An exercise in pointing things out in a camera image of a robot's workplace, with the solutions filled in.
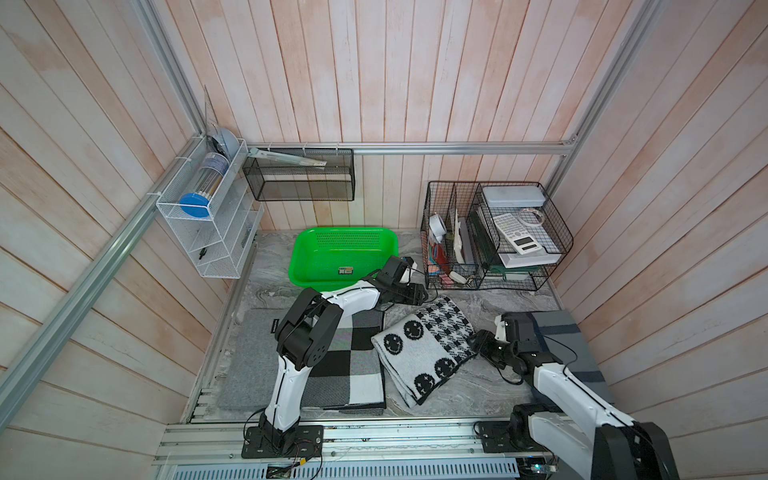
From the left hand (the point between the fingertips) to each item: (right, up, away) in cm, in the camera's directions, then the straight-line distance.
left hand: (420, 298), depth 95 cm
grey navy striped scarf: (+44, -8, -2) cm, 45 cm away
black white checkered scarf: (-21, -20, -13) cm, 32 cm away
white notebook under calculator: (+27, +13, -7) cm, 31 cm away
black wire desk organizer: (+22, +20, -3) cm, 30 cm away
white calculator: (+30, +18, -7) cm, 36 cm away
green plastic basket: (-33, +14, +17) cm, 39 cm away
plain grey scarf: (-49, -16, -13) cm, 53 cm away
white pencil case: (+32, +34, +4) cm, 47 cm away
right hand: (+15, -12, -6) cm, 20 cm away
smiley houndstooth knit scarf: (-2, -14, -11) cm, 18 cm away
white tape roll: (+9, +25, +14) cm, 30 cm away
